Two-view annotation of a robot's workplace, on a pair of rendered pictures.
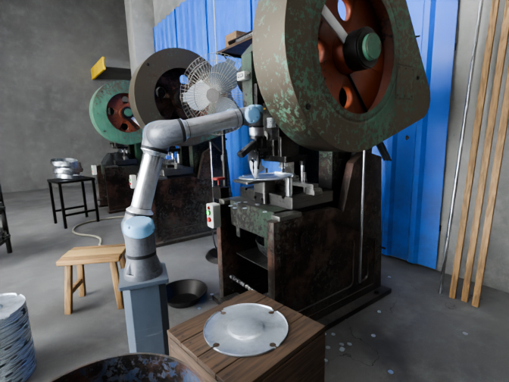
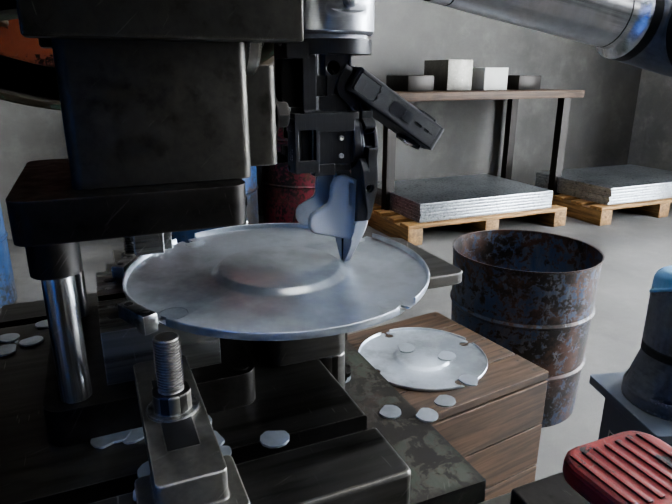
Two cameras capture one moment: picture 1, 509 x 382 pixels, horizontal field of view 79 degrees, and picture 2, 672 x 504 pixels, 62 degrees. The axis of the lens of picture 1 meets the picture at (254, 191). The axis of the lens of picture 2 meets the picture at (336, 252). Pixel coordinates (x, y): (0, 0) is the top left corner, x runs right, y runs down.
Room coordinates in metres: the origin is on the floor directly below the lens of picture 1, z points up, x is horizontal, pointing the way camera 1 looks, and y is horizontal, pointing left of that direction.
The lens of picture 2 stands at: (2.13, 0.10, 0.97)
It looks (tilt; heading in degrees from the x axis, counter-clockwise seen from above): 18 degrees down; 193
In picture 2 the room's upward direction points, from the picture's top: straight up
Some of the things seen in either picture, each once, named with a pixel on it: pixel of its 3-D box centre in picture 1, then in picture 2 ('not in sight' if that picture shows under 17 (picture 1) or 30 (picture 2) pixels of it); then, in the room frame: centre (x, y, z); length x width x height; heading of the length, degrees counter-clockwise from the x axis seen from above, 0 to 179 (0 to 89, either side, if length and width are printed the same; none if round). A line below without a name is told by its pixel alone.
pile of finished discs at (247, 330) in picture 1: (245, 327); (421, 356); (0.97, 0.04, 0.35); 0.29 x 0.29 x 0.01
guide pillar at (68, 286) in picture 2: not in sight; (63, 311); (1.81, -0.17, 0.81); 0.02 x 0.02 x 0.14
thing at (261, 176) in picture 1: (266, 176); (280, 267); (1.63, -0.06, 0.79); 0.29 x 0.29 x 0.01
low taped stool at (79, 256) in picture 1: (98, 277); not in sight; (1.79, 0.98, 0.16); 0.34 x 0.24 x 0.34; 98
